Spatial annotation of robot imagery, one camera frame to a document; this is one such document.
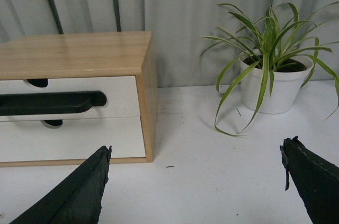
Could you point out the green spider plant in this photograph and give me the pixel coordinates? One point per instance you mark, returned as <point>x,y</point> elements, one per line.
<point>270,46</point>

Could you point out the white plant pot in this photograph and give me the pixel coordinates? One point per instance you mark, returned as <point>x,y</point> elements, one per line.
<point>286,86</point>

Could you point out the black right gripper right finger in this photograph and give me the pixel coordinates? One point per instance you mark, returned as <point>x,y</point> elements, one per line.
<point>315,178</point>

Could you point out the light wooden drawer cabinet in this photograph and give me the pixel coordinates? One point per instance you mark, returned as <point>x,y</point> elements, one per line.
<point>39,58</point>

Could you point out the white drawer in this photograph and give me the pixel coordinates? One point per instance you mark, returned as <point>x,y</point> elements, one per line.
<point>121,94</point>
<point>74,139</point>

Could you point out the black drawer handle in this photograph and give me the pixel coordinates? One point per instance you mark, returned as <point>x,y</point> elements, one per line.
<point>51,103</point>

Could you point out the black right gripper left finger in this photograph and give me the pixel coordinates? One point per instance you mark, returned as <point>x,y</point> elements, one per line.
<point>76,199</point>

